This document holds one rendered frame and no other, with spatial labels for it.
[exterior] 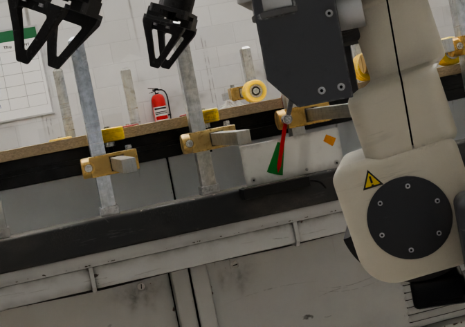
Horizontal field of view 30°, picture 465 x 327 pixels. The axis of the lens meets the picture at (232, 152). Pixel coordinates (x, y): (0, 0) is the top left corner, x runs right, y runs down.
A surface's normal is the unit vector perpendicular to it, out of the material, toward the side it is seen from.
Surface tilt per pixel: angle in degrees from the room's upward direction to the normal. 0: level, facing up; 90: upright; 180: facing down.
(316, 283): 90
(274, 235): 90
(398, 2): 90
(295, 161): 90
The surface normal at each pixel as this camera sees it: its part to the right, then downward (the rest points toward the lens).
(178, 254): 0.22, 0.01
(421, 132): -0.17, 0.08
